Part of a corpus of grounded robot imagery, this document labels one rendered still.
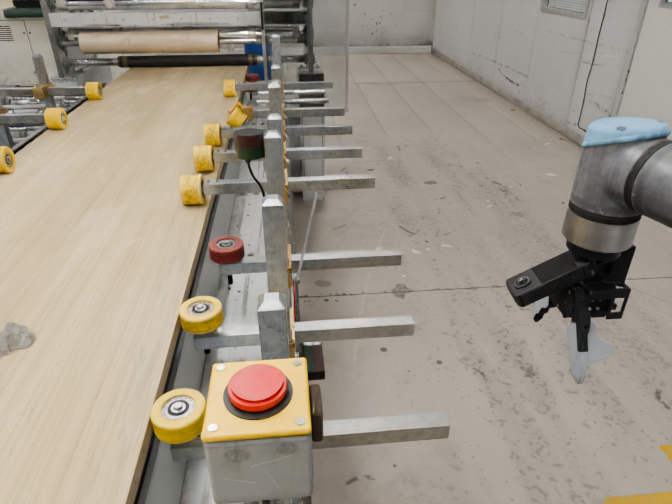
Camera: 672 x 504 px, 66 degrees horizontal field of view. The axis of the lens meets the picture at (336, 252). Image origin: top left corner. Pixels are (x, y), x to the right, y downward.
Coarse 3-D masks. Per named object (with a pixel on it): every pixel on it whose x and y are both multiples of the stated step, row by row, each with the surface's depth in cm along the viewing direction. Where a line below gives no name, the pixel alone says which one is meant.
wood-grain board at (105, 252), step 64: (128, 128) 202; (192, 128) 202; (0, 192) 147; (64, 192) 147; (128, 192) 147; (0, 256) 115; (64, 256) 115; (128, 256) 115; (192, 256) 115; (0, 320) 95; (64, 320) 95; (128, 320) 95; (0, 384) 81; (64, 384) 81; (128, 384) 81; (0, 448) 70; (64, 448) 70; (128, 448) 70
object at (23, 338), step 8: (8, 328) 91; (16, 328) 90; (24, 328) 91; (0, 336) 89; (8, 336) 88; (16, 336) 89; (24, 336) 89; (32, 336) 89; (0, 344) 87; (8, 344) 87; (16, 344) 88; (24, 344) 88; (0, 352) 86; (8, 352) 87
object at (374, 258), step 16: (256, 256) 123; (304, 256) 123; (320, 256) 123; (336, 256) 123; (352, 256) 123; (368, 256) 123; (384, 256) 123; (400, 256) 124; (224, 272) 121; (240, 272) 121; (256, 272) 122
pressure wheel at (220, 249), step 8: (216, 240) 120; (224, 240) 121; (232, 240) 121; (240, 240) 120; (216, 248) 117; (224, 248) 117; (232, 248) 117; (240, 248) 118; (216, 256) 117; (224, 256) 116; (232, 256) 117; (240, 256) 119; (232, 280) 124
